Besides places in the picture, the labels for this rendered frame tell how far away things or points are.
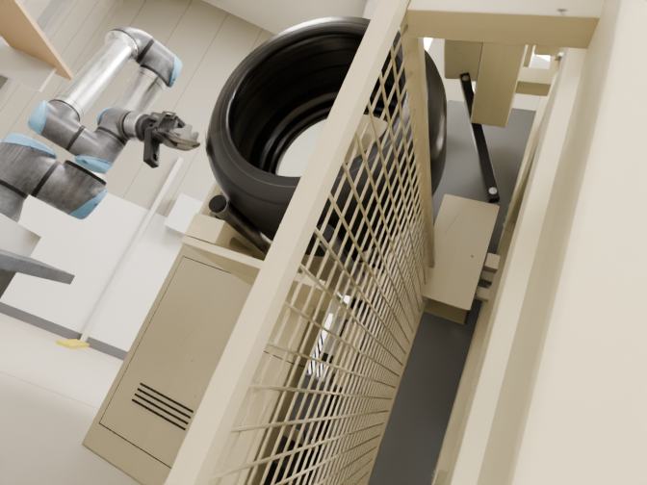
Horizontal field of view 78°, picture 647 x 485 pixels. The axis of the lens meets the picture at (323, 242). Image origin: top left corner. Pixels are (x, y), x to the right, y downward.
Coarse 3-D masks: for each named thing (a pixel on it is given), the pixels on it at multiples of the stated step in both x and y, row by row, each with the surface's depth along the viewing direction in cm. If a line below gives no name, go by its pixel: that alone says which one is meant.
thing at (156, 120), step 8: (152, 112) 121; (168, 112) 116; (144, 120) 119; (152, 120) 120; (160, 120) 116; (168, 120) 117; (176, 120) 116; (144, 128) 119; (152, 128) 118; (160, 128) 115; (168, 128) 116; (160, 136) 115; (168, 144) 119; (176, 144) 118
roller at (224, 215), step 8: (216, 200) 93; (224, 200) 93; (216, 208) 92; (224, 208) 93; (232, 208) 96; (224, 216) 95; (232, 216) 96; (240, 216) 99; (232, 224) 99; (240, 224) 100; (248, 224) 104; (240, 232) 103; (248, 232) 105; (256, 232) 108; (248, 240) 108; (256, 240) 109; (264, 240) 113; (264, 248) 115
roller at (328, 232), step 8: (328, 224) 83; (328, 232) 82; (328, 240) 82; (336, 240) 84; (336, 248) 86; (344, 248) 90; (328, 256) 91; (344, 256) 92; (344, 264) 95; (352, 264) 99; (360, 280) 110
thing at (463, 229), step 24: (456, 216) 108; (480, 216) 106; (456, 240) 105; (480, 240) 103; (456, 264) 103; (480, 264) 101; (432, 288) 102; (456, 288) 101; (432, 312) 118; (456, 312) 116
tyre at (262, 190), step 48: (288, 48) 102; (336, 48) 112; (240, 96) 101; (288, 96) 124; (336, 96) 126; (432, 96) 85; (240, 144) 117; (288, 144) 127; (384, 144) 82; (432, 144) 84; (240, 192) 90; (288, 192) 84; (384, 192) 82; (432, 192) 99; (384, 240) 99
